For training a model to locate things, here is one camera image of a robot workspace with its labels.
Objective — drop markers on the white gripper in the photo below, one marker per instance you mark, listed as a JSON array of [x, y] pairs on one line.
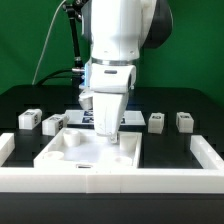
[[107, 95]]

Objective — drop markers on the white square table top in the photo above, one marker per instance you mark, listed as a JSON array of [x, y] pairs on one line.
[[83, 148]]

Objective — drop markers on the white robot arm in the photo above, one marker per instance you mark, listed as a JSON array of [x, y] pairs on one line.
[[117, 30]]

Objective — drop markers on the white marker sheet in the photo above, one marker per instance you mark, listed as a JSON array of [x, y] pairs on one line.
[[81, 117]]

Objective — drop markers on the white U-shaped fence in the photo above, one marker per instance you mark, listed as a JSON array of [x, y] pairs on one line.
[[209, 178]]

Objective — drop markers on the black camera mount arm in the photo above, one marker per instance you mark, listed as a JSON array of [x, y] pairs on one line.
[[74, 14]]

